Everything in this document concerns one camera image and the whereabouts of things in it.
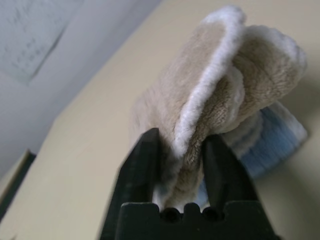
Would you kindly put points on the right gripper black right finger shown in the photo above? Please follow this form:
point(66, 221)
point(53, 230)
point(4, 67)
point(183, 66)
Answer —
point(225, 172)

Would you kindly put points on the folded light blue towel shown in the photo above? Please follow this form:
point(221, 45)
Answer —
point(270, 145)

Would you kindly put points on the beige side table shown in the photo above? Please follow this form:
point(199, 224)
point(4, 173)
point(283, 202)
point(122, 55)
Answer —
point(15, 180)

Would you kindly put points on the white paper sheet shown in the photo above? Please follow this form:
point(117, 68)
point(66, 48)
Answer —
point(32, 37)

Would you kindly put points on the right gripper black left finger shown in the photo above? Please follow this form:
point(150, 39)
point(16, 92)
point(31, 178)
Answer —
point(135, 170)

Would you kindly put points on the beige towel with white trim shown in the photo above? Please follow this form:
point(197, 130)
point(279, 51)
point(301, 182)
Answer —
point(200, 87)

